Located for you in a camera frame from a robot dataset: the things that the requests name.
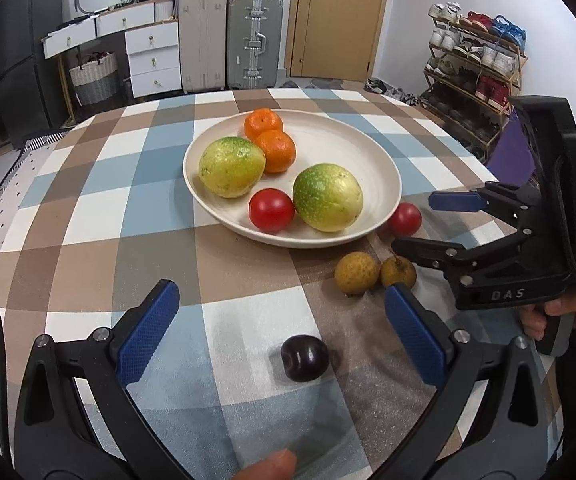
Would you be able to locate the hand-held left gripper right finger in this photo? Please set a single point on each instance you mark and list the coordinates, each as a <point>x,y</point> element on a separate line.
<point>415,332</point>

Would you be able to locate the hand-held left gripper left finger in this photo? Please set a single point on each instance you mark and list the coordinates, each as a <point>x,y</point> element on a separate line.
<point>145,332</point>

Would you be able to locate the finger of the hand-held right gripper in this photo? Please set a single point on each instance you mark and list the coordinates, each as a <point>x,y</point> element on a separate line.
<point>455,201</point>
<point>427,251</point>

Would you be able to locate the small red tomato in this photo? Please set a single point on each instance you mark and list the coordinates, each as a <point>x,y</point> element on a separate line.
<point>404,218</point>

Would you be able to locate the cream round plate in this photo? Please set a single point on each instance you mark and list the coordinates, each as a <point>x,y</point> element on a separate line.
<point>362,160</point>

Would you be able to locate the green yellow guava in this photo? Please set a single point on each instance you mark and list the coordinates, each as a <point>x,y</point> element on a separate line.
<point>327,197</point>

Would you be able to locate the large dark plum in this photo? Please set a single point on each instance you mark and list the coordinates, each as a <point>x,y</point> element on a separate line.
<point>304,357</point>

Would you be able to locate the large red tomato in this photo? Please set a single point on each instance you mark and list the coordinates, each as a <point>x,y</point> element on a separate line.
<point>271,210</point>

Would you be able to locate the orange mandarin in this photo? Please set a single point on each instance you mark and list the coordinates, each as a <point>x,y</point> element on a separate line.
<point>275,152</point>
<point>264,124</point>

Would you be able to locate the person's left hand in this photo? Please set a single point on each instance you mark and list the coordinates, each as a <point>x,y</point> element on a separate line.
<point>268,465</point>

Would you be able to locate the brown longan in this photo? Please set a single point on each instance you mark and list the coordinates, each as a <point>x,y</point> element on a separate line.
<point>397,272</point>
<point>356,272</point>

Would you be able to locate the purple bag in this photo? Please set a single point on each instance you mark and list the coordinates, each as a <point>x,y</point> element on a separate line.
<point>512,155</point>

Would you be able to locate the wooden shoe rack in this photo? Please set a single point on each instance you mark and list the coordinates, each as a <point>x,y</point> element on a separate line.
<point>467,110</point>

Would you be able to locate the checked tablecloth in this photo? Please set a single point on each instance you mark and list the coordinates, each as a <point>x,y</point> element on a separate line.
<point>118,220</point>

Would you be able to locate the pile of loose shoes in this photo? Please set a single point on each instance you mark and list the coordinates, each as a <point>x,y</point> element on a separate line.
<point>392,91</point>

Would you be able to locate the rows of assorted shoes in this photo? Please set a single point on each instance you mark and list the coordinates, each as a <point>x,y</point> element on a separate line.
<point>482,50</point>

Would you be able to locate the dotted floor rug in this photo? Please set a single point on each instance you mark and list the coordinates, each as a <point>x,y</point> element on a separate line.
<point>13,175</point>

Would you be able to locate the wooden door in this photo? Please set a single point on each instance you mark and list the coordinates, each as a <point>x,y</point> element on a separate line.
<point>338,20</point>

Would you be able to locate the silver suitcase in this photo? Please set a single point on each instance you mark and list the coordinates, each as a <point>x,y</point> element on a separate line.
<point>254,42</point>

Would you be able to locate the wicker basket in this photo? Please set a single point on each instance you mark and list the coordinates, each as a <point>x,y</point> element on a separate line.
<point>93,77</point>

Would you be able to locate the white desk with drawers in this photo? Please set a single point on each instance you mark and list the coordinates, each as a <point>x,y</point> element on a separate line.
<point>150,55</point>

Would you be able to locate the beige suitcase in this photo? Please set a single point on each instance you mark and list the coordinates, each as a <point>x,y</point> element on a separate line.
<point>203,42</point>

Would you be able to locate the black refrigerator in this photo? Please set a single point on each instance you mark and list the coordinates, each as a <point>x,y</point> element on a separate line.
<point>18,60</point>

